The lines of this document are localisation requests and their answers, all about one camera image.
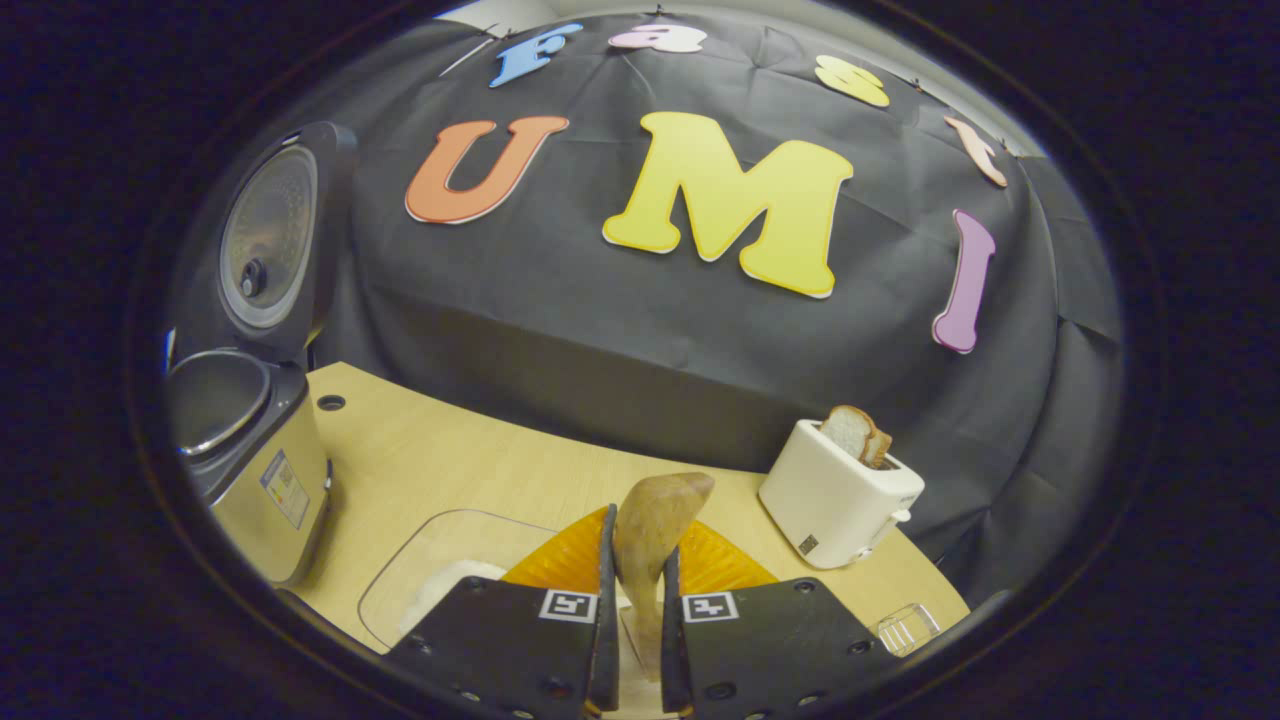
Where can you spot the white toaster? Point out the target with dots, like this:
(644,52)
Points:
(830,500)

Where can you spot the wooden spoon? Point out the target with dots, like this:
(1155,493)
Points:
(655,520)

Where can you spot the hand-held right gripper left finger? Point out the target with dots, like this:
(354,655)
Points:
(607,620)

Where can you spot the black backdrop cloth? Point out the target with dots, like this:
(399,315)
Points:
(600,320)

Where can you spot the brown bread slice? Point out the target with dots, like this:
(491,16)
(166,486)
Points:
(880,448)

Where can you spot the black table grommet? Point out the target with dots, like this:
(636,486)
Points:
(331,402)

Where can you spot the clear plastic rice container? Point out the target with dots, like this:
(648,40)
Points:
(430,570)

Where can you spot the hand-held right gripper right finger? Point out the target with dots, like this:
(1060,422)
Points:
(672,640)

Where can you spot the silver black rice cooker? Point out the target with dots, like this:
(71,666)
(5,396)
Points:
(260,470)

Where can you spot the pale bread slice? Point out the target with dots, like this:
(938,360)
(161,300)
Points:
(848,432)

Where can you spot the clear chopstick holder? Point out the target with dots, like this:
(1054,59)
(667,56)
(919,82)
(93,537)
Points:
(908,630)

